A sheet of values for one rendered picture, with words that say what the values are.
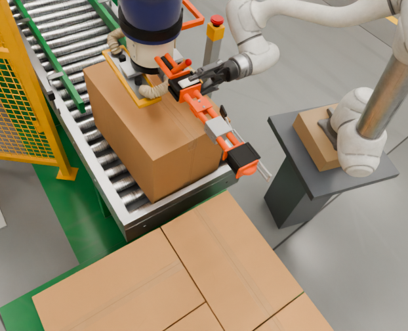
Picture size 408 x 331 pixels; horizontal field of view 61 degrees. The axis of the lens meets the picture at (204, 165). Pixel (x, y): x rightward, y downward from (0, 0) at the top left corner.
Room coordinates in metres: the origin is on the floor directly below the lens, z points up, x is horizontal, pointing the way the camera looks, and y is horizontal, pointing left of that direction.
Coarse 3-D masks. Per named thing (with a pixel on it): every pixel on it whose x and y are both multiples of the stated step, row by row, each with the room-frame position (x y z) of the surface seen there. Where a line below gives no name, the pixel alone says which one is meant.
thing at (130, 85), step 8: (120, 48) 1.15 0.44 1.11; (104, 56) 1.09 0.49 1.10; (112, 56) 1.08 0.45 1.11; (120, 56) 1.07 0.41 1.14; (128, 56) 1.10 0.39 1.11; (112, 64) 1.04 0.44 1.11; (120, 72) 1.01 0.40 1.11; (120, 80) 0.98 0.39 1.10; (128, 80) 0.97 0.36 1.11; (136, 80) 0.96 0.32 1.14; (144, 80) 0.99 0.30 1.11; (128, 88) 0.94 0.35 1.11; (136, 88) 0.94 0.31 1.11; (136, 96) 0.90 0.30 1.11; (160, 96) 0.93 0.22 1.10; (136, 104) 0.87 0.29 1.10; (144, 104) 0.88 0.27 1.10
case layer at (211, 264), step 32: (224, 192) 0.89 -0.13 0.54; (192, 224) 0.69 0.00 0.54; (224, 224) 0.72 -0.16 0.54; (128, 256) 0.47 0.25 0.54; (160, 256) 0.50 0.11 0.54; (192, 256) 0.53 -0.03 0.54; (224, 256) 0.56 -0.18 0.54; (256, 256) 0.59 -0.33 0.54; (64, 288) 0.29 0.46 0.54; (96, 288) 0.31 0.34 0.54; (128, 288) 0.34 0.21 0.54; (160, 288) 0.37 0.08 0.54; (192, 288) 0.39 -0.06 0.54; (224, 288) 0.42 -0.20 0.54; (256, 288) 0.45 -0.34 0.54; (288, 288) 0.48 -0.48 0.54; (64, 320) 0.17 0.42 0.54; (96, 320) 0.19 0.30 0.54; (128, 320) 0.22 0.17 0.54; (160, 320) 0.24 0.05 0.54; (192, 320) 0.27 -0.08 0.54; (224, 320) 0.29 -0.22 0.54; (256, 320) 0.32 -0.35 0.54; (288, 320) 0.34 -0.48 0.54; (320, 320) 0.37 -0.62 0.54
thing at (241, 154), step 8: (240, 144) 0.67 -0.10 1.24; (224, 152) 0.63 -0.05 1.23; (232, 152) 0.64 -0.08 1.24; (240, 152) 0.64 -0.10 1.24; (248, 152) 0.65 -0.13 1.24; (232, 160) 0.62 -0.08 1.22; (240, 160) 0.61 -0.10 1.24; (248, 160) 0.62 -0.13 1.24; (256, 160) 0.62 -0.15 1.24; (232, 168) 0.61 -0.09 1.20; (240, 168) 0.58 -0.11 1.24; (248, 168) 0.60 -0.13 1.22; (240, 176) 0.58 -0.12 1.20
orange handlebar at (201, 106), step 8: (184, 0) 1.39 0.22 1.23; (192, 8) 1.34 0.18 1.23; (200, 16) 1.29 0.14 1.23; (184, 24) 1.22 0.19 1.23; (192, 24) 1.24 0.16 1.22; (200, 24) 1.27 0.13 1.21; (168, 56) 1.02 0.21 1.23; (160, 64) 0.97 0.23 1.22; (176, 64) 0.98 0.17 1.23; (168, 72) 0.94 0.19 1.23; (184, 96) 0.84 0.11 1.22; (200, 96) 0.85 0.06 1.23; (192, 104) 0.80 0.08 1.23; (200, 104) 0.81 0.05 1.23; (208, 104) 0.82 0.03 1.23; (200, 112) 0.78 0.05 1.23; (208, 112) 0.80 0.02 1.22; (208, 120) 0.76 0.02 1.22; (232, 136) 0.71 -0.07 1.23; (224, 144) 0.67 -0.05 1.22; (256, 168) 0.61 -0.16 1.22
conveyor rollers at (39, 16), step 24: (24, 0) 2.11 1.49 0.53; (48, 0) 2.15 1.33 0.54; (72, 0) 2.20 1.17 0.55; (24, 24) 1.85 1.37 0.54; (48, 24) 1.89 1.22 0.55; (96, 24) 2.02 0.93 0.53; (72, 48) 1.72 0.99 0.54; (96, 48) 1.76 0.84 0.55; (48, 72) 1.46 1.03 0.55; (72, 72) 1.53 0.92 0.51; (96, 144) 1.02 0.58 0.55; (120, 168) 0.91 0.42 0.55
